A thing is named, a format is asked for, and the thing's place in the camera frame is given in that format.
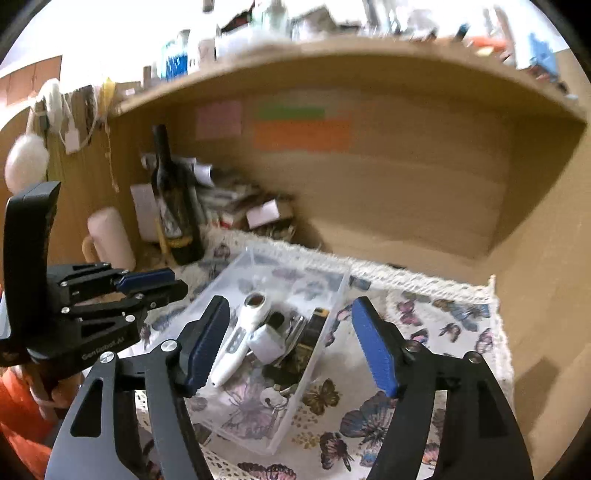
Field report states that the white handheld massager device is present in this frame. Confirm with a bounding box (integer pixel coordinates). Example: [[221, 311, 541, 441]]
[[209, 292, 271, 388]]

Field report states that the white charger plug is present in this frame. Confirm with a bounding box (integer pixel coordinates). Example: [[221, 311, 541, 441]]
[[247, 324, 286, 365]]

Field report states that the clear plastic organizer bin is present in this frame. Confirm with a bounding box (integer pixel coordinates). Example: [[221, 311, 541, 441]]
[[140, 248, 349, 455]]

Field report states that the silver metal tube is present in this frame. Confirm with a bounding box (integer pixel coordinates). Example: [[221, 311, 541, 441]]
[[283, 313, 308, 354]]

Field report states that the cream ceramic mug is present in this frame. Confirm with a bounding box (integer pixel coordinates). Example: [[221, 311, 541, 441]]
[[81, 207, 136, 271]]

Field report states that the yellow stick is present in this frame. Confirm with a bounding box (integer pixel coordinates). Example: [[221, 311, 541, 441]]
[[154, 217, 169, 266]]

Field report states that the white note paper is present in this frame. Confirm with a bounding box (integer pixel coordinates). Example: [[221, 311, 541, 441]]
[[130, 184, 158, 243]]

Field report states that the dark wine bottle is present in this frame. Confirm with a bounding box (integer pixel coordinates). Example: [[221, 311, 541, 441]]
[[152, 124, 204, 266]]

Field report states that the butterfly print lace cloth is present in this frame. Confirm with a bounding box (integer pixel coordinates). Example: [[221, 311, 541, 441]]
[[136, 232, 532, 479]]

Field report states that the white fluffy pompom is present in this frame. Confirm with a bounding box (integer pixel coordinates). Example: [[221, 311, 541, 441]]
[[4, 134, 50, 194]]

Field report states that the stack of books and papers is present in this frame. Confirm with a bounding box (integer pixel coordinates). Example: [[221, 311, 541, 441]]
[[140, 151, 297, 232]]

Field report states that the small white pink box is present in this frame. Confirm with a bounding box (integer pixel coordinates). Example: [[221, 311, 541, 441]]
[[246, 200, 280, 230]]

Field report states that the pink sticky note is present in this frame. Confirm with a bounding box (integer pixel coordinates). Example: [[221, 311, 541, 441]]
[[195, 100, 242, 141]]

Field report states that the blue beads glass bottle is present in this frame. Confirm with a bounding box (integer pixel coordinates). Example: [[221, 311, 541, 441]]
[[164, 29, 190, 81]]

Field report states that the green sticky note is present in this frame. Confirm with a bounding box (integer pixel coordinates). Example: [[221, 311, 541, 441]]
[[256, 105, 325, 121]]

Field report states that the wooden shelf board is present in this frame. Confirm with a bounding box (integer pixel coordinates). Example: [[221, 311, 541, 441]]
[[112, 36, 587, 123]]

